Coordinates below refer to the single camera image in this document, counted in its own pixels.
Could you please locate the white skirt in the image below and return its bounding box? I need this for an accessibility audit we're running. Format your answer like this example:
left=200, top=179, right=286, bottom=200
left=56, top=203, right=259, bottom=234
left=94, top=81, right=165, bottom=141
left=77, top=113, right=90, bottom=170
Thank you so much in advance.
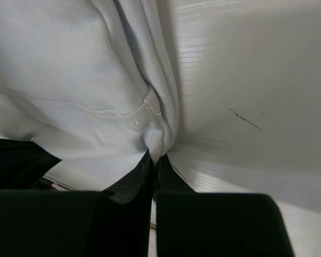
left=0, top=1, right=179, bottom=185

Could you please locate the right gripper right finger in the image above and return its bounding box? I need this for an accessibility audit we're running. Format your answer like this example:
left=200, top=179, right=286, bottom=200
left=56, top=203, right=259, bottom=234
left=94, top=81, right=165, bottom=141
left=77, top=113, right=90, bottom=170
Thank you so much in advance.
left=155, top=156, right=294, bottom=256

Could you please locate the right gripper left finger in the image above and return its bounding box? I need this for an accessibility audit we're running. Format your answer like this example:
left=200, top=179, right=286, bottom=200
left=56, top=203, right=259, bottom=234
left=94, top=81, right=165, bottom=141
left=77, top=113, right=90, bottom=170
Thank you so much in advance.
left=0, top=154, right=152, bottom=256

